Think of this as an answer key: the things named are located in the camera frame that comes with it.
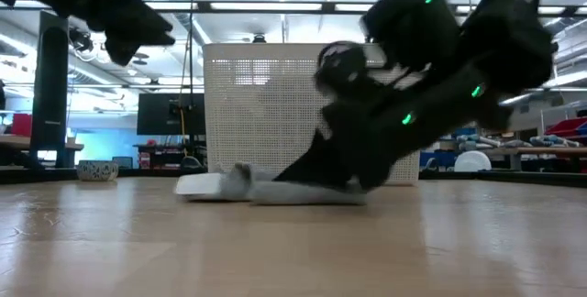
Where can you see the patterned ceramic bowl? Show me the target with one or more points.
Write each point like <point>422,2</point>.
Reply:
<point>97,171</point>

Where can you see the wooden side table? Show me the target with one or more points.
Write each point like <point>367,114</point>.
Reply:
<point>541,150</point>

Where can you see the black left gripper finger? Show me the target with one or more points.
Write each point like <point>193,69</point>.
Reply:
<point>124,49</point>
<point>142,22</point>

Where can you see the red storage bin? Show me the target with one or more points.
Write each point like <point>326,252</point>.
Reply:
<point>566,128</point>

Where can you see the white round object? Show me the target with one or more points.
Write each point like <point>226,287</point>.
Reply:
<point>472,163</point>

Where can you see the wooden background table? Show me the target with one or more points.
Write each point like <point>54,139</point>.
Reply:
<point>27,142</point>

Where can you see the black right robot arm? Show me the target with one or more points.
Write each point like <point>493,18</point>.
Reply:
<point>504,49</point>

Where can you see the black monitor screen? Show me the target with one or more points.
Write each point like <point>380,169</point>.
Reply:
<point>158,113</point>

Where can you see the storage shelf with bins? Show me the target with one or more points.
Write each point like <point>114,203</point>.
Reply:
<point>156,157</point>

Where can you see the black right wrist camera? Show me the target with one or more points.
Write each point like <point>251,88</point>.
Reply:
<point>341,70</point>

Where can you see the grey sock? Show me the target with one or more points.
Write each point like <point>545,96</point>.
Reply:
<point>284,194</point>

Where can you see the red box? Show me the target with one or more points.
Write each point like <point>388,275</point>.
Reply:
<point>21,125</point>

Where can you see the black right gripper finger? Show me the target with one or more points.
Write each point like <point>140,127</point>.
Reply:
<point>367,173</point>
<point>312,164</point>

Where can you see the white plastic laundry basket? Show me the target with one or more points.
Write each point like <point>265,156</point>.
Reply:
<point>257,113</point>

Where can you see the black pillar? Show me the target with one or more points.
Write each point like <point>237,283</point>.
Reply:
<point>49,95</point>

